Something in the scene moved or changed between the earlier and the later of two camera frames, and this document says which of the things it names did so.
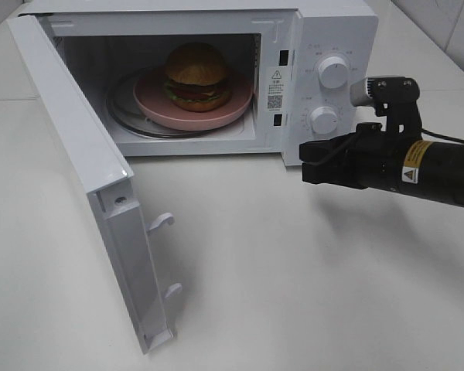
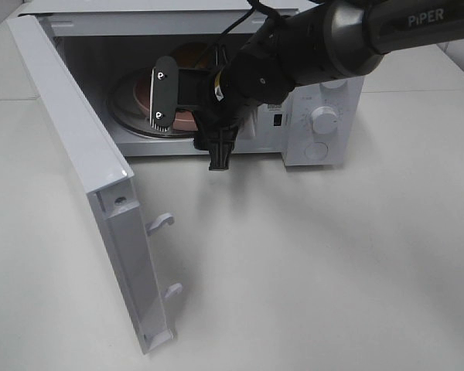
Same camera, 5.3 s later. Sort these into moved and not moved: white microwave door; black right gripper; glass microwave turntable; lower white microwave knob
Moved: black right gripper
Not moved: white microwave door; glass microwave turntable; lower white microwave knob
